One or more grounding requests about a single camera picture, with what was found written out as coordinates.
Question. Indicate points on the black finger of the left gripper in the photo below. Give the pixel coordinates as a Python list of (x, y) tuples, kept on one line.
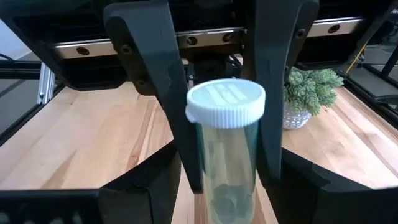
[(273, 40), (149, 46)]

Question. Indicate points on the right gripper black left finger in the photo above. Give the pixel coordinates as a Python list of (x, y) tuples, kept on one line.
[(146, 196)]

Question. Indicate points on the green pill bottle white cap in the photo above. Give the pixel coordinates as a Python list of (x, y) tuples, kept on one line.
[(227, 102)]

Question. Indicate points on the silver aluminium bracket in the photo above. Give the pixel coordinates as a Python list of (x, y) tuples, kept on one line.
[(46, 84)]

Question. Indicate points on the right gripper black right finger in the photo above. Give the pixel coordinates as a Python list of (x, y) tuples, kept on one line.
[(295, 193)]

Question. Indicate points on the green succulent in white pot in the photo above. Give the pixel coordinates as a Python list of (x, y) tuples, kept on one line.
[(311, 90)]

